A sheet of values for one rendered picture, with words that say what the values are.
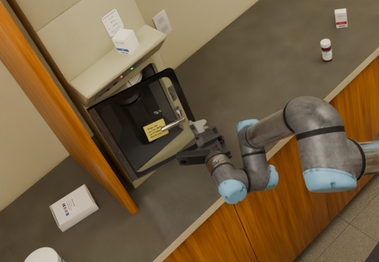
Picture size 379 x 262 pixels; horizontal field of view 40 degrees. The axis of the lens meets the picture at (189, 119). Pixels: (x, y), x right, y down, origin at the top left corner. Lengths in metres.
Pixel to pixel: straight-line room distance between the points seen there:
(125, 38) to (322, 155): 0.71
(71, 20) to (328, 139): 0.82
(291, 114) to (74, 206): 1.05
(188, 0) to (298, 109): 1.24
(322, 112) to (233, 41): 1.27
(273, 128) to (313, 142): 0.21
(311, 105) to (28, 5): 0.81
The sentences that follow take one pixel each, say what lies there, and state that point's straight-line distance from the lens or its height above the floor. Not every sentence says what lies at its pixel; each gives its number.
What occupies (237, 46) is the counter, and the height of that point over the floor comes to 0.94.
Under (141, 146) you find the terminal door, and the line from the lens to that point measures 1.89.
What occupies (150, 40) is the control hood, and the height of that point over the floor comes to 1.51.
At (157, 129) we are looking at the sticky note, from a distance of 1.86.
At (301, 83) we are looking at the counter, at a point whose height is 0.94.
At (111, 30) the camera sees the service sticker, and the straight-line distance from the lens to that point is 1.68.
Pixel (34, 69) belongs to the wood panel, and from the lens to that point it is 1.50.
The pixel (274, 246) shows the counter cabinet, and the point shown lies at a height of 0.34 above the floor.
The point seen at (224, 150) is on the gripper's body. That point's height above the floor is 1.21.
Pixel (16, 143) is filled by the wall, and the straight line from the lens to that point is 2.21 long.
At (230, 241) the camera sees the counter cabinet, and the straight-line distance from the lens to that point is 2.16.
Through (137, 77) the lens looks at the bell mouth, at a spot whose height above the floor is 1.33.
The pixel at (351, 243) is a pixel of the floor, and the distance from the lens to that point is 2.80.
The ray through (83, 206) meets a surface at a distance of 2.05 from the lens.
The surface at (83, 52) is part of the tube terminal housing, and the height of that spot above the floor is 1.56.
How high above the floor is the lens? 2.44
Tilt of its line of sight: 43 degrees down
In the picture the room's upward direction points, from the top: 24 degrees counter-clockwise
